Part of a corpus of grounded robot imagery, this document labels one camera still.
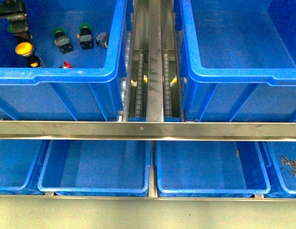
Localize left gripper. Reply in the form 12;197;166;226
0;0;27;22

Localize yellow mushroom push button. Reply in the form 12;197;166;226
15;42;45;68

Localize blue source bin with buttons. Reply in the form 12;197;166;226
0;0;133;121

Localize green mushroom push button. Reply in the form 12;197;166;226
7;21;29;34

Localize green push button middle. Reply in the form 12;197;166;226
52;27;73;54

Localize green push button right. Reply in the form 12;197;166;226
77;23;94;50

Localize grey contact block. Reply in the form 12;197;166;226
95;32;110;49

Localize lower blue bin far left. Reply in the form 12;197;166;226
0;139;50;195

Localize empty blue middle bin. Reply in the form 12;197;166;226
174;0;296;123

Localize lower blue bin middle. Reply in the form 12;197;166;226
155;141;271;198

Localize lower blue bin with parts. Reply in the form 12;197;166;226
258;142;296;198

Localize small metal parts pile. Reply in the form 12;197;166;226
281;156;296;177

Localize red selector switch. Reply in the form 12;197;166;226
59;61;72;69

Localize metal roller rail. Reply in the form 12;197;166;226
134;52;146;118

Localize steel centre divider rail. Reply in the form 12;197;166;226
146;0;164;122

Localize front steel shelf rail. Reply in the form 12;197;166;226
0;121;296;141

